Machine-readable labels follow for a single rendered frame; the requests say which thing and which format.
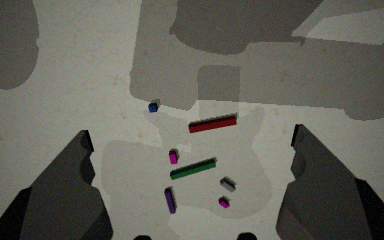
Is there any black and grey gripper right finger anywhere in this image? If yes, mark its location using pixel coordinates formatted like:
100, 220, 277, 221
276, 124, 384, 240

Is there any grey rectangular bar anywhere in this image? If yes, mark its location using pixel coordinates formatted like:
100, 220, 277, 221
220, 178, 236, 192

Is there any green rod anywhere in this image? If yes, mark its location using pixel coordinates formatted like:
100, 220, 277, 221
170, 159, 216, 180

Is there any magenta rod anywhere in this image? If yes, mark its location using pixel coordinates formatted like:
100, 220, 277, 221
218, 197, 230, 208
169, 150, 178, 164

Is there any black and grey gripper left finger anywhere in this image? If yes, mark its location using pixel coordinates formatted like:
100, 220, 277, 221
0, 130, 113, 240

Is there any dark red rod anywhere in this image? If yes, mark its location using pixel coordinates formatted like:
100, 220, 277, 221
189, 116, 237, 133

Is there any purple rod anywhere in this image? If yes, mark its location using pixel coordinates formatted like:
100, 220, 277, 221
164, 188, 176, 214

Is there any small blue cube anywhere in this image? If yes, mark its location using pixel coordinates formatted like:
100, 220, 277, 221
148, 103, 158, 113

